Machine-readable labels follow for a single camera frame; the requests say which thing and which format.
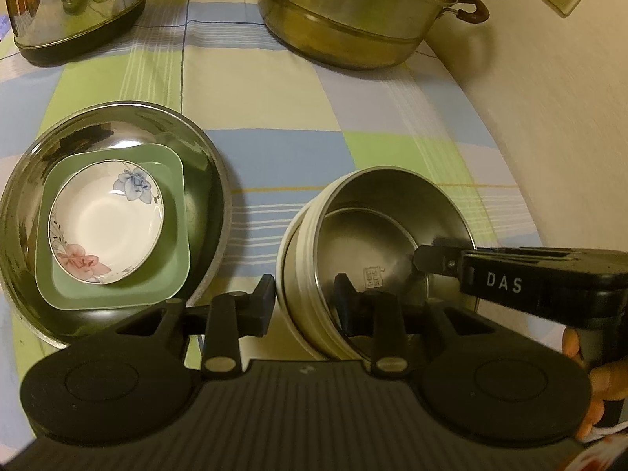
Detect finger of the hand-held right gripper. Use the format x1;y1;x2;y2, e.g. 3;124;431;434
413;238;479;280

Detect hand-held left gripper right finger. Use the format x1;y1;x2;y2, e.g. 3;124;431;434
334;274;491;378

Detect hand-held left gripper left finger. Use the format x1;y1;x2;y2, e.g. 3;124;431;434
115;274;276;386

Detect stainless steel bowl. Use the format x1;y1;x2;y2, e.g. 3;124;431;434
292;167;479;361

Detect small floral dish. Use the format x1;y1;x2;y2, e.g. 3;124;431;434
47;159;165;286

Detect green square plate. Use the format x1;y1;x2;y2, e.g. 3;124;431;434
34;143;190;311

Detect large stainless steel basin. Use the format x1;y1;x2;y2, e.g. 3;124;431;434
0;100;232;349

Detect person's right hand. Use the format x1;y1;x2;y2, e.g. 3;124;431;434
562;326;621;442

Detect plaid tablecloth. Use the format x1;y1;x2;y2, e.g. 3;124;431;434
0;0;540;403

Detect red printed packaging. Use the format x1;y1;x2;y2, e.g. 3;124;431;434
571;432;628;471

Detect stainless steel steamer pot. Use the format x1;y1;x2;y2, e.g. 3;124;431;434
257;0;516;70

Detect stainless steel kettle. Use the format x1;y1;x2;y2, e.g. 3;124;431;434
4;0;148;67

